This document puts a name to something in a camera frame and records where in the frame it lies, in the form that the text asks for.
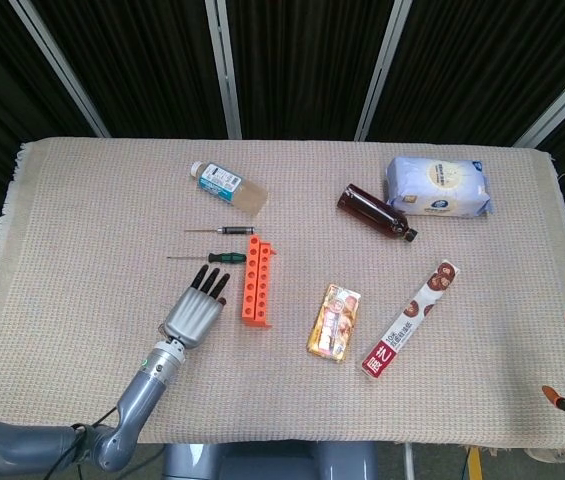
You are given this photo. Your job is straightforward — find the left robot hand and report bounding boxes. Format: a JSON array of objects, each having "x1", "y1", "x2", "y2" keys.
[{"x1": 163, "y1": 265, "x2": 231, "y2": 350}]

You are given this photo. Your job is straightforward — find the long green-black screwdriver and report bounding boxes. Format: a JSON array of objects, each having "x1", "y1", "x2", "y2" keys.
[{"x1": 166, "y1": 252, "x2": 247, "y2": 266}]

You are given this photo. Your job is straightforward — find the black metal precision screwdriver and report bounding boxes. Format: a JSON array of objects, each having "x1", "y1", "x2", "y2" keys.
[{"x1": 184, "y1": 225, "x2": 255, "y2": 236}]

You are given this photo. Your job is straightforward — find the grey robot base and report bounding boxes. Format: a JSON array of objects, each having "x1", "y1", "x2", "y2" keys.
[{"x1": 161, "y1": 442, "x2": 378, "y2": 480}]

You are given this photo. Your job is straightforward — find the orange tool rack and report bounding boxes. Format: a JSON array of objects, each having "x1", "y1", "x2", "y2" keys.
[{"x1": 239, "y1": 236, "x2": 281, "y2": 330}]

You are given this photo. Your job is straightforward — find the clear bottle blue label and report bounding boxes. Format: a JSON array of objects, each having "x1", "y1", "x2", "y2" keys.
[{"x1": 189, "y1": 160, "x2": 269, "y2": 217}]

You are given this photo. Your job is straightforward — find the yellow food packet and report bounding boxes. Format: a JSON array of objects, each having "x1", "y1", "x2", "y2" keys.
[{"x1": 305, "y1": 283, "x2": 363, "y2": 363}]

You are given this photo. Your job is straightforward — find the beige woven tablecloth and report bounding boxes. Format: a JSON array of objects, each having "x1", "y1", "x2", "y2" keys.
[{"x1": 0, "y1": 137, "x2": 565, "y2": 451}]

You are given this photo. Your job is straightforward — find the long white red box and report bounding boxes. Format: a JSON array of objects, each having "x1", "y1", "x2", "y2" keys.
[{"x1": 360, "y1": 259, "x2": 462, "y2": 381}]

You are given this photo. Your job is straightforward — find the brown tea bottle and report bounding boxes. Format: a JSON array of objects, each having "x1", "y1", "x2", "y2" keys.
[{"x1": 337, "y1": 183, "x2": 419, "y2": 244}]

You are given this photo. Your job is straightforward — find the blue white tissue pack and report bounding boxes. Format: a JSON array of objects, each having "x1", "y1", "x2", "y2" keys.
[{"x1": 385, "y1": 155, "x2": 493, "y2": 218}]

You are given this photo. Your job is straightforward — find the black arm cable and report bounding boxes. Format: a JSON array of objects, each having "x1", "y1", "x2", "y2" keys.
[{"x1": 61, "y1": 405, "x2": 119, "y2": 480}]

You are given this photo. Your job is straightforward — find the white partition frame post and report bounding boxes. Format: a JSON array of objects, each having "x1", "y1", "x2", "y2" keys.
[
  {"x1": 514, "y1": 64, "x2": 565, "y2": 149},
  {"x1": 205, "y1": 0, "x2": 243, "y2": 140},
  {"x1": 354, "y1": 0, "x2": 413, "y2": 142},
  {"x1": 9, "y1": 0, "x2": 111, "y2": 139}
]

